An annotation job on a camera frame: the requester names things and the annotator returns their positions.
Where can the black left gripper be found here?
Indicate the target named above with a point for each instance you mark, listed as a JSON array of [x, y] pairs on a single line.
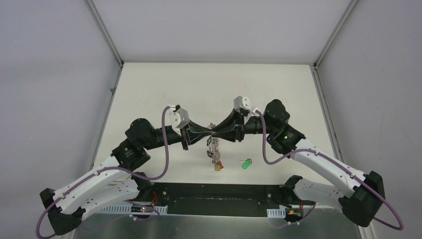
[[186, 134]]

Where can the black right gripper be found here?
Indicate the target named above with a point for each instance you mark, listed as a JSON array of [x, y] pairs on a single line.
[[234, 118]]

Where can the green tagged key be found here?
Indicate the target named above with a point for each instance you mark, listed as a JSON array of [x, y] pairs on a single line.
[[246, 163]]

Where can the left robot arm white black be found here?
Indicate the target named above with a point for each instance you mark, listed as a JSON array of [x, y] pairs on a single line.
[[116, 179]]

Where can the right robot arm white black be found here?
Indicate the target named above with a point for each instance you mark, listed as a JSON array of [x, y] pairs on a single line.
[[358, 195]]

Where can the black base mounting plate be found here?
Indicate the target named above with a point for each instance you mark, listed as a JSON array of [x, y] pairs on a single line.
[[230, 200]]

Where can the left electronics board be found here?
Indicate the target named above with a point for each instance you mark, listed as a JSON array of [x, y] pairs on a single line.
[[141, 209]]

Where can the electronics board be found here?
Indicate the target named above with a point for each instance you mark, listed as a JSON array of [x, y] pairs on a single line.
[[294, 215], [141, 209]]

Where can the right electronics board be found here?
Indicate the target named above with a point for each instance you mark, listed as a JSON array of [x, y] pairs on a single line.
[[294, 215]]

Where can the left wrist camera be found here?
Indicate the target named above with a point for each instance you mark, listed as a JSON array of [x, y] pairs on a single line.
[[179, 118]]

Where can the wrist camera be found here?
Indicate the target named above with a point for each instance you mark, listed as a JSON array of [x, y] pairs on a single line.
[[241, 103], [179, 118]]

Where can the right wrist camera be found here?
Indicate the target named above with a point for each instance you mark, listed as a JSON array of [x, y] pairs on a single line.
[[241, 103]]

